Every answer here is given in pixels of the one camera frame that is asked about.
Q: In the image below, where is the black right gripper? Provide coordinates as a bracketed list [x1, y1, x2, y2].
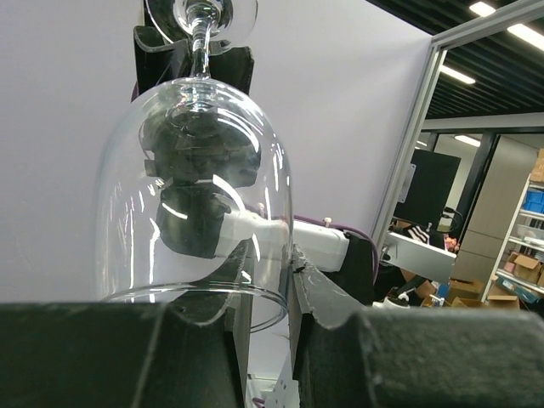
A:
[132, 26, 262, 188]

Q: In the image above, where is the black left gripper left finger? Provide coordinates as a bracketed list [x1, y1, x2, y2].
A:
[0, 241, 256, 408]

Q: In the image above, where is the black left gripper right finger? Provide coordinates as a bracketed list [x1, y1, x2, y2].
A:
[289, 250, 543, 407]

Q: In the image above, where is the clear smooth wine glass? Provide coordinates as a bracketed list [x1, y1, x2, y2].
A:
[94, 1, 293, 332]

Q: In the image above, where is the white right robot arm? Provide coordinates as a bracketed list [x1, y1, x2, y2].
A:
[131, 25, 379, 306]

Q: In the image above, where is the cardboard boxes background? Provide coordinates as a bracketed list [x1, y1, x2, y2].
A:
[421, 252, 543, 315]

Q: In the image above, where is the black computer monitor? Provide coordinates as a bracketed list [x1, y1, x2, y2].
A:
[393, 149, 461, 231]

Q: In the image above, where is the metal storage shelving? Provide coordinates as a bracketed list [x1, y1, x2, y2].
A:
[491, 178, 543, 303]

